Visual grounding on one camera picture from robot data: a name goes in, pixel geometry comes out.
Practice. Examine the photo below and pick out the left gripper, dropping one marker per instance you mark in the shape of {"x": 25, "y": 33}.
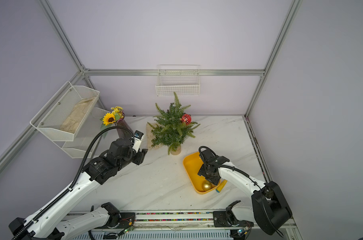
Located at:
{"x": 140, "y": 157}

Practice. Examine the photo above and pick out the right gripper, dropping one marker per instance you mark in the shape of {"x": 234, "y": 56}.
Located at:
{"x": 202, "y": 171}

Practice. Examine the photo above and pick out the red faceted ornament ball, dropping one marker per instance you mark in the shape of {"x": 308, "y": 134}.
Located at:
{"x": 186, "y": 118}

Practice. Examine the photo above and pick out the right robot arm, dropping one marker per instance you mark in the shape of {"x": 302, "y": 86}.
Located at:
{"x": 268, "y": 209}

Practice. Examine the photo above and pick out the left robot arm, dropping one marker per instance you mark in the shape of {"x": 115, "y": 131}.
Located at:
{"x": 48, "y": 223}

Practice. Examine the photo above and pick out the small green christmas tree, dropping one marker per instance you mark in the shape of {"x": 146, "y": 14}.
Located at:
{"x": 168, "y": 130}

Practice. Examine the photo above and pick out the gold ornament ball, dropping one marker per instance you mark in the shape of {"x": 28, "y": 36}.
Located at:
{"x": 206, "y": 186}

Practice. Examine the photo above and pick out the yellow plastic tray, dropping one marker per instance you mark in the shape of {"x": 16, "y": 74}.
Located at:
{"x": 192, "y": 164}

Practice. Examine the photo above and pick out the blue yellow toy rake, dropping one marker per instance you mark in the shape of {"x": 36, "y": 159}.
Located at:
{"x": 221, "y": 186}

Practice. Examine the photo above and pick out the dark glass vase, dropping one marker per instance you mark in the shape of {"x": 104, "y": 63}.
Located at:
{"x": 124, "y": 131}

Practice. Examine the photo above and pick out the beige cloth on table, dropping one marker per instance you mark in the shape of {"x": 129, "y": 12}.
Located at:
{"x": 150, "y": 137}

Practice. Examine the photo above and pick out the sunflower bouquet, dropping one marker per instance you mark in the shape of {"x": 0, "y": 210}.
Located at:
{"x": 112, "y": 118}

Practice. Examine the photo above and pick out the beige cloth in shelf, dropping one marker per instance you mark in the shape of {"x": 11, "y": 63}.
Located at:
{"x": 72, "y": 122}

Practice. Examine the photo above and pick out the white mesh two-tier shelf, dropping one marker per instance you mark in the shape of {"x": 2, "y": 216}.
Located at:
{"x": 49, "y": 119}

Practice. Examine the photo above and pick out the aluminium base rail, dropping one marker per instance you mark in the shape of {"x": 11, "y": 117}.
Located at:
{"x": 158, "y": 221}

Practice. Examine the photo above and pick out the white wire wall basket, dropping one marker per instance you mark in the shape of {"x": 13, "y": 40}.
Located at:
{"x": 184, "y": 80}

